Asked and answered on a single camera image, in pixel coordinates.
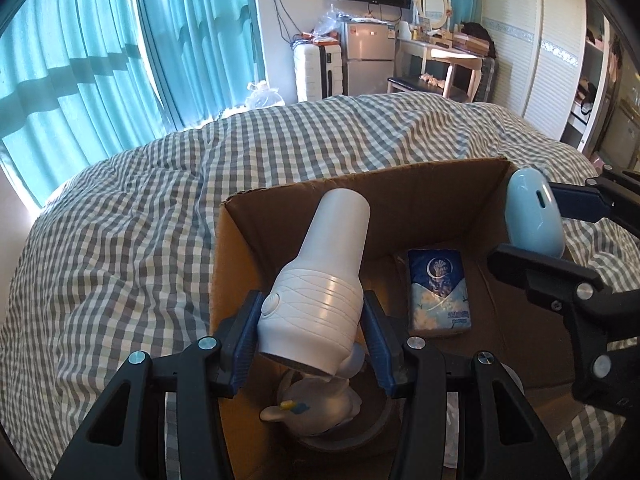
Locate silver small fridge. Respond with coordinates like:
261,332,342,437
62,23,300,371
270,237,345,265
341,21,396,96

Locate white ribbed suitcase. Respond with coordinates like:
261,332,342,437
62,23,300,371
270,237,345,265
295,44,346,103

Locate narrow teal curtain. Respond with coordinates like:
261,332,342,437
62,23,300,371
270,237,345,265
135,0,266,126

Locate light blue egg-shaped case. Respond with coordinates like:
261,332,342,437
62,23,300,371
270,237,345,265
503,167,566,259

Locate crumpled clear plastic bag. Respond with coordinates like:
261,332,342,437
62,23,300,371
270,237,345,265
315,5,361,36

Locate white louvred wardrobe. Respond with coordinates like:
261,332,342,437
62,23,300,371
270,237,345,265
480,0,626,153

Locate brown cardboard box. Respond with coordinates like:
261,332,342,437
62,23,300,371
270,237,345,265
209,156,581,480

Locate blue tissue pack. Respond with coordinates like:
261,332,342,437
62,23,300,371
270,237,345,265
406,247,473,338

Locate dark wall cable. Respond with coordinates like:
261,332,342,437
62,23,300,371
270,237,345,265
272,0,296,46

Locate grey checked blanket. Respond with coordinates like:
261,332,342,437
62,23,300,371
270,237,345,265
0,92,640,480

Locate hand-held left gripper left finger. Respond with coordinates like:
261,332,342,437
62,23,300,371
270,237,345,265
52,290,264,480

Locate white dressing table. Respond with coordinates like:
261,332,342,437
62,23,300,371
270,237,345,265
397,35,488,103

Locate red packets on suitcase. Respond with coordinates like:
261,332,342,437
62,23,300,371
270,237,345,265
300,30,343,47

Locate wide teal curtain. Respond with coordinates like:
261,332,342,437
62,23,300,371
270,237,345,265
0,0,171,208

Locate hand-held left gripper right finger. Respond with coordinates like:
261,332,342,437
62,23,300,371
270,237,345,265
362,291,571,480

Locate white plush toy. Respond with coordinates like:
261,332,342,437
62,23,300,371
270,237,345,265
260,345,368,438

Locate dark round bowl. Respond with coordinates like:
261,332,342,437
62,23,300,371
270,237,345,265
277,360,398,456

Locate dark grey suitcase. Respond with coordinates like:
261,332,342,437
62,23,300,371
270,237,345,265
475,56,497,103

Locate black bag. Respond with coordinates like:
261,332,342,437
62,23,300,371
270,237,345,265
462,21,496,58

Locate white knotted plastic bag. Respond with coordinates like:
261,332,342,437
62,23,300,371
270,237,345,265
245,80,286,109

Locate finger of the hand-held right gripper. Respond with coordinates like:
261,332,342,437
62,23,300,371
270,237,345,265
549,162,640,238
487,243,640,322

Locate wooden chair with black seat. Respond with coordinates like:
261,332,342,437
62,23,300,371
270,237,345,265
387,57,483,103

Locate white oval mirror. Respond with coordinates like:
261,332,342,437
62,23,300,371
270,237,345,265
415,0,451,31

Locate wooden box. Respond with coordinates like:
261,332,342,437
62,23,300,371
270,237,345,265
452,32,488,56

